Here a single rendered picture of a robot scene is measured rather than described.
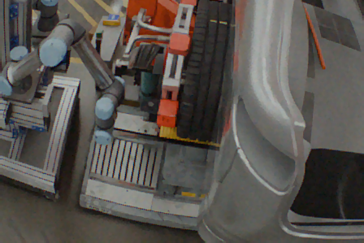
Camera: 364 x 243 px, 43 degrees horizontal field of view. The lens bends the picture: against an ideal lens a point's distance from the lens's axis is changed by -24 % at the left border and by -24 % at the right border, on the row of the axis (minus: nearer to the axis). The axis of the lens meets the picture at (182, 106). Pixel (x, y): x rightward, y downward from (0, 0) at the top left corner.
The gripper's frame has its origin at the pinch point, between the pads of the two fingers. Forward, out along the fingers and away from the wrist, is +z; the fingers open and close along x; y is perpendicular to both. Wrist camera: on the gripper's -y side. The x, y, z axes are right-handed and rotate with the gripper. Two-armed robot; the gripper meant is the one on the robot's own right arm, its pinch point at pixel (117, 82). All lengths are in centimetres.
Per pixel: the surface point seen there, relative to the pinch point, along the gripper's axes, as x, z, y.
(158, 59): -16.0, 11.6, 6.3
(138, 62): -8.9, -3.0, 16.3
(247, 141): -48, -74, 61
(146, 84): -10.9, 25.0, -23.7
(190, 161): -38, 11, -59
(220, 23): -39, 10, 34
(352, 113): -114, -6, 14
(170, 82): -23.1, -9.0, 14.0
